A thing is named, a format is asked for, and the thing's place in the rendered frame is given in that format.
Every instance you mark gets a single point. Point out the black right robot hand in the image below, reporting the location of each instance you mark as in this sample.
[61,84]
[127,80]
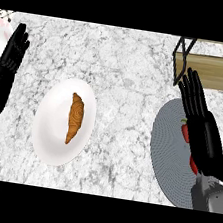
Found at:
[204,137]

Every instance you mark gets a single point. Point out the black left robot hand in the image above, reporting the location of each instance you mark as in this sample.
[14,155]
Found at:
[0,76]

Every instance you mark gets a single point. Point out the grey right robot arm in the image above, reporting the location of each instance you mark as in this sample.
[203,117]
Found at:
[210,195]

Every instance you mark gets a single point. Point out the red bell pepper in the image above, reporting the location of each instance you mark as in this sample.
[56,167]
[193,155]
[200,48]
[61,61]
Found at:
[185,131]

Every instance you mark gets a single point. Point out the grey round placemat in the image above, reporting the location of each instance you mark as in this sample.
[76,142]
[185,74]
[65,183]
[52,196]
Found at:
[170,149]

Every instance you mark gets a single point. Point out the white oval plate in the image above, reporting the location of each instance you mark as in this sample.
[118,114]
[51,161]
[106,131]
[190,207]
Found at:
[64,122]

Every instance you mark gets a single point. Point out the brown croissant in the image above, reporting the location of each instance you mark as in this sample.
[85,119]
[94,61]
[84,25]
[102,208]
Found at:
[75,118]

